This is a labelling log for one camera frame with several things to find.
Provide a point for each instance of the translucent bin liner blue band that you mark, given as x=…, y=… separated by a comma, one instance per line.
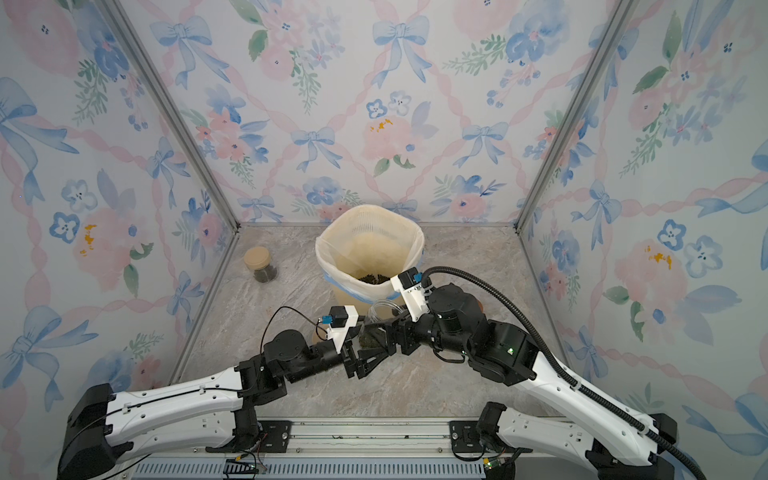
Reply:
x=370, y=244

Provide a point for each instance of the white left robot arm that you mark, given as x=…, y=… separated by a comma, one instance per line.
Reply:
x=217, y=412

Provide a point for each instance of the cream ribbed trash bin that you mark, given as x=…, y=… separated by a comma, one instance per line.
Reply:
x=362, y=295

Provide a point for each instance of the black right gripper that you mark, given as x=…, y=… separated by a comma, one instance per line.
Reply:
x=393, y=334

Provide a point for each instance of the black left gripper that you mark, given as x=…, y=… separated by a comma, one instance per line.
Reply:
x=365, y=366

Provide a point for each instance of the aluminium mounting rail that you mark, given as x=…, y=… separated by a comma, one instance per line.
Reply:
x=431, y=448

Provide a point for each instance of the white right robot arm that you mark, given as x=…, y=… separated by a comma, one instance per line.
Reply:
x=600, y=434

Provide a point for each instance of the glass jar with tea leaves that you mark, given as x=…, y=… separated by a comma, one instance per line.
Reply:
x=380, y=315

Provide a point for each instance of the glass jar light wood lid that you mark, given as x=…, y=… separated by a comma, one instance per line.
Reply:
x=259, y=261

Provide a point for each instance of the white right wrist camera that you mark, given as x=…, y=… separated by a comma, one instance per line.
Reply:
x=408, y=285

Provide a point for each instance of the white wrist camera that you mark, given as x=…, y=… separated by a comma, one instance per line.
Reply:
x=408, y=285
x=338, y=323

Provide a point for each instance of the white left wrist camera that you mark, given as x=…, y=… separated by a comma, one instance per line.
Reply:
x=338, y=323

